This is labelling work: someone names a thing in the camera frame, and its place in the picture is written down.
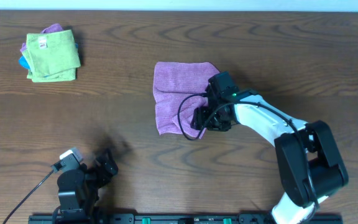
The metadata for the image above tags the purple microfiber cloth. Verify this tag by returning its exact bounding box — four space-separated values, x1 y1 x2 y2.
152 62 219 138

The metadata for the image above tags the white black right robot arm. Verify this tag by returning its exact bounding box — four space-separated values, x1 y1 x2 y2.
191 91 349 223

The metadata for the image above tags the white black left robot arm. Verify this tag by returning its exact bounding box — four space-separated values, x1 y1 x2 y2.
52 147 119 223

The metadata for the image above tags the blue folded cloth in stack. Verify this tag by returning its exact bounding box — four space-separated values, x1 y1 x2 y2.
18 55 30 70

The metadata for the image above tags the purple folded cloth in stack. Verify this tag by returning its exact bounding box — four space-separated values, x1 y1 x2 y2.
20 23 63 52

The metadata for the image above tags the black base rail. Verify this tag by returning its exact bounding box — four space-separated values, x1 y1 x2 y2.
28 213 344 224

